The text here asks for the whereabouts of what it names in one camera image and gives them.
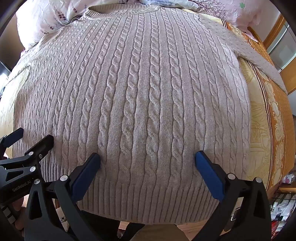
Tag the pile of household clutter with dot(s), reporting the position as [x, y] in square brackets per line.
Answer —
[283, 208]

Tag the wooden headboard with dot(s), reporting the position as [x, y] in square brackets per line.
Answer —
[275, 30]

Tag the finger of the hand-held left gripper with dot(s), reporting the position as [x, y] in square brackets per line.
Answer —
[42, 144]
[15, 136]

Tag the white floral pillow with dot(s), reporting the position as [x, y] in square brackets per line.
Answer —
[46, 20]

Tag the white pillow with blue flowers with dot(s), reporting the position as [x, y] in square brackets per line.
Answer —
[159, 2]

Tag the yellow patterned bed sheet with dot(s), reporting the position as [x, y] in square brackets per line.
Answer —
[261, 115]

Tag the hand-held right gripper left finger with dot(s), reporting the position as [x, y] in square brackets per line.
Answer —
[84, 178]

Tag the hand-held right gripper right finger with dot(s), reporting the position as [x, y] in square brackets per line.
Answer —
[209, 177]

